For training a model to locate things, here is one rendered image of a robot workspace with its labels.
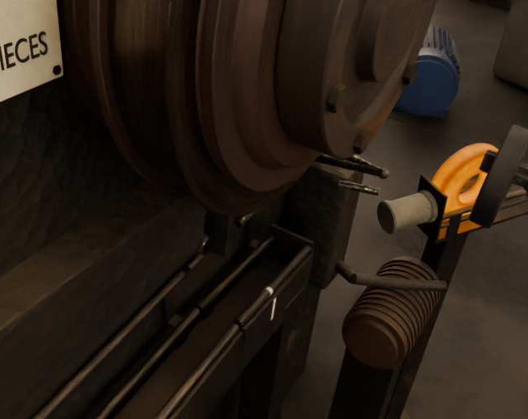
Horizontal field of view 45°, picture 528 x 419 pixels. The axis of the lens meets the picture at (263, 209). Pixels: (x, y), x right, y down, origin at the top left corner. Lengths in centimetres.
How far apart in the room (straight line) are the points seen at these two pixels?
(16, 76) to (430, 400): 141
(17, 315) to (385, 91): 44
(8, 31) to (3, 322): 26
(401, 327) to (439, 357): 72
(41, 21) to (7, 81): 6
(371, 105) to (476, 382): 125
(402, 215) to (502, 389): 85
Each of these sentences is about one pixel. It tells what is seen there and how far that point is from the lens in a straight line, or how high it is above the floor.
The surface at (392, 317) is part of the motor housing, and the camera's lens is 114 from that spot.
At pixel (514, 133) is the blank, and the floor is 91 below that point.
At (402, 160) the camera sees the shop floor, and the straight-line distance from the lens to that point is 266.
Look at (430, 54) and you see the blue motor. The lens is 283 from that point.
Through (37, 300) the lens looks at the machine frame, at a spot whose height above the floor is 87.
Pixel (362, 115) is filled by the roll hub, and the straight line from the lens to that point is 67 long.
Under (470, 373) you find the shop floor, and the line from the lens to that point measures 186.
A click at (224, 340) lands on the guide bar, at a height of 71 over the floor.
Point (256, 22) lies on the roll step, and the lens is 50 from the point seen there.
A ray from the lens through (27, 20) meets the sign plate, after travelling 56.
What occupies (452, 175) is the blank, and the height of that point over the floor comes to 75.
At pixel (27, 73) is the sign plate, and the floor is 108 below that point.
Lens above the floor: 131
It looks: 36 degrees down
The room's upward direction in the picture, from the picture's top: 7 degrees clockwise
